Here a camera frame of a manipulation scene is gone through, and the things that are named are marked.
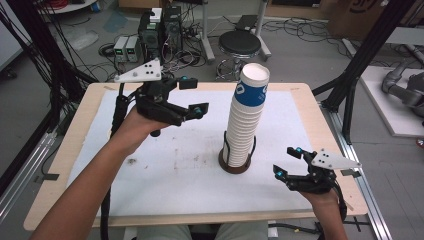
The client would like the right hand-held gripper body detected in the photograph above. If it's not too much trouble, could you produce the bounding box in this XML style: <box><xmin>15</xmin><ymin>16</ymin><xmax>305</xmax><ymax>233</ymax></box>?
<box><xmin>283</xmin><ymin>148</ymin><xmax>363</xmax><ymax>195</ymax></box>

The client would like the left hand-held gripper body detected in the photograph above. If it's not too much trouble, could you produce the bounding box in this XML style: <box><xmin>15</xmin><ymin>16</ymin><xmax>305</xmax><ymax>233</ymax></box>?
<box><xmin>113</xmin><ymin>58</ymin><xmax>192</xmax><ymax>127</ymax></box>

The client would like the round dark cup base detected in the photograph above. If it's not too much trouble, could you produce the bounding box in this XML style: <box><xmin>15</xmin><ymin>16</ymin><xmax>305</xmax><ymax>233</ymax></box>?
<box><xmin>218</xmin><ymin>130</ymin><xmax>258</xmax><ymax>175</ymax></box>

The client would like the stack of white paper cups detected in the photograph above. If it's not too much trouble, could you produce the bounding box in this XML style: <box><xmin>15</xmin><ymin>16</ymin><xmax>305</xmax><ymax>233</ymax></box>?
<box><xmin>222</xmin><ymin>63</ymin><xmax>270</xmax><ymax>168</ymax></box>

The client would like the person's right hand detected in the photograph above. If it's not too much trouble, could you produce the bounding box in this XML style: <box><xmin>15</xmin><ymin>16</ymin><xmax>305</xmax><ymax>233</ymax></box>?
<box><xmin>299</xmin><ymin>189</ymin><xmax>339</xmax><ymax>208</ymax></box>

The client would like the person's left hand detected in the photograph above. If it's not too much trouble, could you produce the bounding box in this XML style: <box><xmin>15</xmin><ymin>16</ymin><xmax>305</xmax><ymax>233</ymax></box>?
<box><xmin>111</xmin><ymin>108</ymin><xmax>171</xmax><ymax>156</ymax></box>

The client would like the white metal stand leg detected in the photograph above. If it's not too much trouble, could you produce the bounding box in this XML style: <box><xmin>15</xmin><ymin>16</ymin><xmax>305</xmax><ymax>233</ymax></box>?
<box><xmin>199</xmin><ymin>0</ymin><xmax>216</xmax><ymax>64</ymax></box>
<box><xmin>254</xmin><ymin>0</ymin><xmax>273</xmax><ymax>62</ymax></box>

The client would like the black computer tower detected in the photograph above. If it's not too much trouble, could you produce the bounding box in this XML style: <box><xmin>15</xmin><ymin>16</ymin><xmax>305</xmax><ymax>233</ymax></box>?
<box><xmin>138</xmin><ymin>11</ymin><xmax>164</xmax><ymax>65</ymax></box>
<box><xmin>163</xmin><ymin>5</ymin><xmax>184</xmax><ymax>54</ymax></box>

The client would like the grey bench power supply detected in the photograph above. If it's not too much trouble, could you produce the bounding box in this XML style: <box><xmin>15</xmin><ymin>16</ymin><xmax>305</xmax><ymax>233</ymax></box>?
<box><xmin>113</xmin><ymin>35</ymin><xmax>129</xmax><ymax>63</ymax></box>
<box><xmin>126</xmin><ymin>35</ymin><xmax>143</xmax><ymax>63</ymax></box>

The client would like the white table mat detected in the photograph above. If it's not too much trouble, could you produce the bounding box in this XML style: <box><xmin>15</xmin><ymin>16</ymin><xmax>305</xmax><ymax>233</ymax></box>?
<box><xmin>66</xmin><ymin>89</ymin><xmax>314</xmax><ymax>218</ymax></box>

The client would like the black round stool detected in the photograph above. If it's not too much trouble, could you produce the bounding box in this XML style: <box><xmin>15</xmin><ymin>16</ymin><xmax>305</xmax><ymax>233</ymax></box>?
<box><xmin>215</xmin><ymin>29</ymin><xmax>263</xmax><ymax>81</ymax></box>

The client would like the person's right leg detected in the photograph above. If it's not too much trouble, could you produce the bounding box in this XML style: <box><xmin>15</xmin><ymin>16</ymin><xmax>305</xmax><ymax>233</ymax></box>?
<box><xmin>214</xmin><ymin>222</ymin><xmax>268</xmax><ymax>240</ymax></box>

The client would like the person's leg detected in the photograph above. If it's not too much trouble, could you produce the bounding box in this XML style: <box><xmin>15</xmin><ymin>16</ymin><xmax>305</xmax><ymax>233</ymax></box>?
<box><xmin>136</xmin><ymin>224</ymin><xmax>193</xmax><ymax>240</ymax></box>
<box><xmin>214</xmin><ymin>222</ymin><xmax>268</xmax><ymax>240</ymax></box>

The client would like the small white box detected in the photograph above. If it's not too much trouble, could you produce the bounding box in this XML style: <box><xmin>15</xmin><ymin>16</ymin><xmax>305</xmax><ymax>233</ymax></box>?
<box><xmin>149</xmin><ymin>7</ymin><xmax>163</xmax><ymax>24</ymax></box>

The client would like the white floor board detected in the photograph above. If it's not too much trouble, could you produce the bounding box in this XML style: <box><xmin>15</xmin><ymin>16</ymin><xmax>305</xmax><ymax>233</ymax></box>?
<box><xmin>359</xmin><ymin>64</ymin><xmax>424</xmax><ymax>138</ymax></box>

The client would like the person's left leg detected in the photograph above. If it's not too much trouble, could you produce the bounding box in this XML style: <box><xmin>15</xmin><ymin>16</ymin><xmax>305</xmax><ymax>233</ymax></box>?
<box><xmin>136</xmin><ymin>224</ymin><xmax>193</xmax><ymax>240</ymax></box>

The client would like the brown cardboard box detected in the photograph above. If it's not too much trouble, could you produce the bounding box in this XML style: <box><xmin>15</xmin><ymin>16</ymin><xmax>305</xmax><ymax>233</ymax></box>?
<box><xmin>328</xmin><ymin>0</ymin><xmax>401</xmax><ymax>41</ymax></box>

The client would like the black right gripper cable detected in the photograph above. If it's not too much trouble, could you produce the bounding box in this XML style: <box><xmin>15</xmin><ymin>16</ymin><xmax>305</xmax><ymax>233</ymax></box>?
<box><xmin>329</xmin><ymin>179</ymin><xmax>349</xmax><ymax>224</ymax></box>

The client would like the black sleeved left gripper cable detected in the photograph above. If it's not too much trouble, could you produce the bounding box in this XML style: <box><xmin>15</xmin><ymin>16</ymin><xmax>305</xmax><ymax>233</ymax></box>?
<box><xmin>99</xmin><ymin>83</ymin><xmax>129</xmax><ymax>240</ymax></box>

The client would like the aluminium floor rail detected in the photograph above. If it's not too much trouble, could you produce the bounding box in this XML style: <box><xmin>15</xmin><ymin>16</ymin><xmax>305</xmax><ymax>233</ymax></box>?
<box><xmin>319</xmin><ymin>103</ymin><xmax>394</xmax><ymax>240</ymax></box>
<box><xmin>0</xmin><ymin>131</ymin><xmax>58</xmax><ymax>223</ymax></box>

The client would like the black metal frame post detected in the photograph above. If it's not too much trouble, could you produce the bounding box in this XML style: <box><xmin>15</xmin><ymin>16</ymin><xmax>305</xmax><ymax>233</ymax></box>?
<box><xmin>6</xmin><ymin>0</ymin><xmax>98</xmax><ymax>111</ymax></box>
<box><xmin>313</xmin><ymin>0</ymin><xmax>418</xmax><ymax>144</ymax></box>

